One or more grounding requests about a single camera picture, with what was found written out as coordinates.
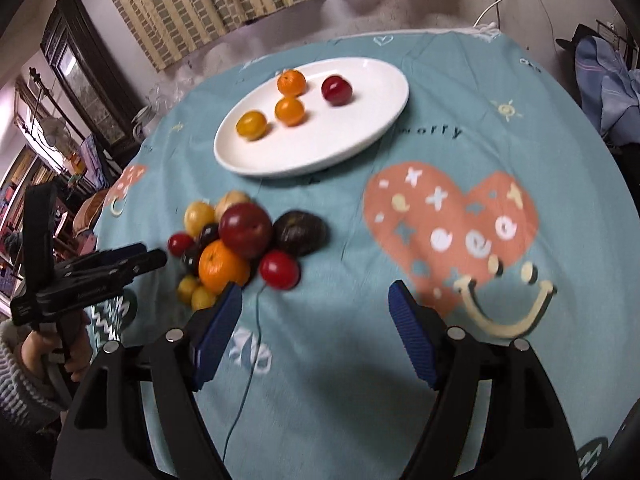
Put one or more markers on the small orange mandarin top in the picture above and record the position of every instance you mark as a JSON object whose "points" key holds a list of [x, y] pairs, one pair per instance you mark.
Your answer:
{"points": [[292, 83]]}

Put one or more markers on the left hand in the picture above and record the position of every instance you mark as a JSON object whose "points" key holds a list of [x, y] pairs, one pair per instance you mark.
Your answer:
{"points": [[37, 345]]}

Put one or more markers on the dark purple plum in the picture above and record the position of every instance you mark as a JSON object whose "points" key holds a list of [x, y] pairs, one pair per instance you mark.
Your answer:
{"points": [[190, 260], [209, 234]]}

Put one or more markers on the dark wooden cabinet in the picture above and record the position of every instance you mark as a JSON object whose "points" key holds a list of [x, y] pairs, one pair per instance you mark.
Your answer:
{"points": [[91, 79]]}

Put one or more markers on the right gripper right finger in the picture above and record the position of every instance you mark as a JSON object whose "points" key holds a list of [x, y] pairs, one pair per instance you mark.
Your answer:
{"points": [[526, 434]]}

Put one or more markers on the yellow round fruit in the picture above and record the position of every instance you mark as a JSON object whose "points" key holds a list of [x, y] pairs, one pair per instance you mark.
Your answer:
{"points": [[196, 216]]}

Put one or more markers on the small orange kumquat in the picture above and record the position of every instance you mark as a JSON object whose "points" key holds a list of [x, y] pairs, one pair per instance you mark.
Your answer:
{"points": [[290, 111]]}

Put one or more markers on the small yellow kumquat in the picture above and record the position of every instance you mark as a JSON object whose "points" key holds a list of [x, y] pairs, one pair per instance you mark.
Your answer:
{"points": [[202, 298], [186, 288]]}

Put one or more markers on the wrinkled dark passion fruit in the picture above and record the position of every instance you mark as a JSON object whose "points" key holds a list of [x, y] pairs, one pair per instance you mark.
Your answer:
{"points": [[299, 233]]}

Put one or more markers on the large orange mandarin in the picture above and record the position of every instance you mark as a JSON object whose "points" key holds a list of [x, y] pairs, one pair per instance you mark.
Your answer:
{"points": [[219, 266]]}

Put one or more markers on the striped sleeve forearm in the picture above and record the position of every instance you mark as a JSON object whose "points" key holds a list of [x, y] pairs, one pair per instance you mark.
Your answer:
{"points": [[27, 401]]}

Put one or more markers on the blue cloth pile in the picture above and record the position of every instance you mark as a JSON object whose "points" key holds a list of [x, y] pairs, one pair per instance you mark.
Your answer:
{"points": [[608, 90]]}

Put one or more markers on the red cherry tomato on plate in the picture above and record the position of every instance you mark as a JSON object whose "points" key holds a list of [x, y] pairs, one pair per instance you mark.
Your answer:
{"points": [[336, 90]]}

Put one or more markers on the large red plum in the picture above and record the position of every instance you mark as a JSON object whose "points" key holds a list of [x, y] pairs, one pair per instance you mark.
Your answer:
{"points": [[246, 229]]}

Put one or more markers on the white oval plate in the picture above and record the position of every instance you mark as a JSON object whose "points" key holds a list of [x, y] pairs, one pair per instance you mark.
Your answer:
{"points": [[329, 134]]}

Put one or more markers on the small red cherry tomato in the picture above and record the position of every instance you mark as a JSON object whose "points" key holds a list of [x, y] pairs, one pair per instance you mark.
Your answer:
{"points": [[179, 243]]}

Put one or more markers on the yellow orange kumquat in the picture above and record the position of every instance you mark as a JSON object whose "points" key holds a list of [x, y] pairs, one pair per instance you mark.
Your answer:
{"points": [[252, 125]]}

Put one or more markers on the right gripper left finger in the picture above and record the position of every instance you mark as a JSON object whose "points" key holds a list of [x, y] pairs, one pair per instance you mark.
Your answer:
{"points": [[105, 436]]}

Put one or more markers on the tan passion fruit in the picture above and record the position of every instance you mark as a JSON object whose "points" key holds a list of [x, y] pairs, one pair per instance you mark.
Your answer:
{"points": [[229, 199]]}

